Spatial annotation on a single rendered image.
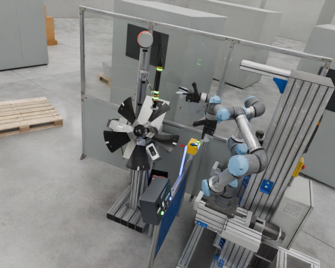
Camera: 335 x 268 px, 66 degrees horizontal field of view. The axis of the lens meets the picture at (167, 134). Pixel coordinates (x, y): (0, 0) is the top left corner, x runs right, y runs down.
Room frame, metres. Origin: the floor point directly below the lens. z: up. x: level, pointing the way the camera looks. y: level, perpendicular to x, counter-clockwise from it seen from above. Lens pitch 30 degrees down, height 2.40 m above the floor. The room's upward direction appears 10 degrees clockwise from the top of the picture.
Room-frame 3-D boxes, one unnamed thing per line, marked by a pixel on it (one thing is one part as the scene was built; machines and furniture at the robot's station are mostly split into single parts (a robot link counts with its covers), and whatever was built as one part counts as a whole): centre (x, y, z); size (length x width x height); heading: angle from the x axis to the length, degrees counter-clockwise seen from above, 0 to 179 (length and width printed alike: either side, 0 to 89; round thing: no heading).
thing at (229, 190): (1.51, -0.50, 1.20); 0.13 x 0.12 x 0.14; 114
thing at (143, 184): (2.42, 0.19, 0.58); 0.09 x 0.05 x 1.15; 74
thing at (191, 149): (2.25, -0.28, 1.02); 0.16 x 0.10 x 0.11; 164
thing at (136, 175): (2.20, 0.25, 0.46); 0.09 x 0.05 x 0.91; 74
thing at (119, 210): (2.29, 0.22, 0.04); 0.62 x 0.45 x 0.08; 164
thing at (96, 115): (2.75, -0.06, 0.50); 2.59 x 0.03 x 0.91; 74
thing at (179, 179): (1.87, -0.17, 0.82); 0.90 x 0.04 x 0.08; 164
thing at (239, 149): (1.98, -0.67, 1.20); 0.13 x 0.12 x 0.14; 16
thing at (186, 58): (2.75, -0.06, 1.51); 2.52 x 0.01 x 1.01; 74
